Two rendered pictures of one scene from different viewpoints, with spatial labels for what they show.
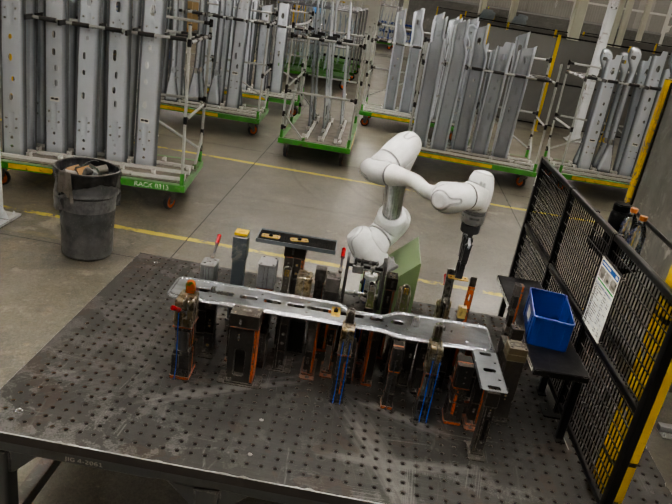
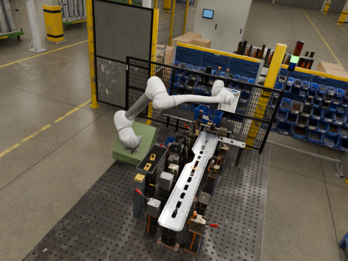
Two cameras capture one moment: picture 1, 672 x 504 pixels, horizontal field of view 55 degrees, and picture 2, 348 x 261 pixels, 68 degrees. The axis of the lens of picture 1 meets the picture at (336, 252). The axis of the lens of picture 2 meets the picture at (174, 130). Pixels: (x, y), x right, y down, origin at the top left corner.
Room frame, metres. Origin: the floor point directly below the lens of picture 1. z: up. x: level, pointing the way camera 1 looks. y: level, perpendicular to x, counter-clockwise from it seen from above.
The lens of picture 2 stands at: (2.22, 1.82, 2.55)
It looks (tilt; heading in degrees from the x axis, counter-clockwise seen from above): 32 degrees down; 284
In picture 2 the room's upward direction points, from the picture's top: 8 degrees clockwise
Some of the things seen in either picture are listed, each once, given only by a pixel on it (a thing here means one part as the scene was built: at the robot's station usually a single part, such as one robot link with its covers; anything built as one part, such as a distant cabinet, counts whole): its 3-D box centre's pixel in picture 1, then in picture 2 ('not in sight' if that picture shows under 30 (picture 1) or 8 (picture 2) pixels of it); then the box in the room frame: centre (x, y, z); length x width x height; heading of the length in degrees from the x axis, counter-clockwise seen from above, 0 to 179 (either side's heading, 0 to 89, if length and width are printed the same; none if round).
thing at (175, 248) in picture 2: not in sight; (170, 232); (2.44, 0.59, 0.84); 0.18 x 0.06 x 0.29; 179
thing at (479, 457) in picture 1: (484, 421); (238, 155); (2.05, -0.65, 0.84); 0.11 x 0.06 x 0.29; 179
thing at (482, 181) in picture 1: (477, 190); (218, 88); (2.42, -0.50, 1.63); 0.13 x 0.11 x 0.16; 134
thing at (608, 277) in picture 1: (602, 299); (229, 100); (2.32, -1.06, 1.30); 0.23 x 0.02 x 0.31; 179
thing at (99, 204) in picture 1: (87, 209); not in sight; (4.70, 1.98, 0.36); 0.54 x 0.50 x 0.73; 178
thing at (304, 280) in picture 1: (299, 311); (171, 182); (2.60, 0.12, 0.89); 0.13 x 0.11 x 0.38; 179
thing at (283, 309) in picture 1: (330, 312); (194, 169); (2.43, -0.02, 1.00); 1.38 x 0.22 x 0.02; 89
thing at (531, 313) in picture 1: (547, 318); (208, 115); (2.51, -0.94, 1.09); 0.30 x 0.17 x 0.13; 171
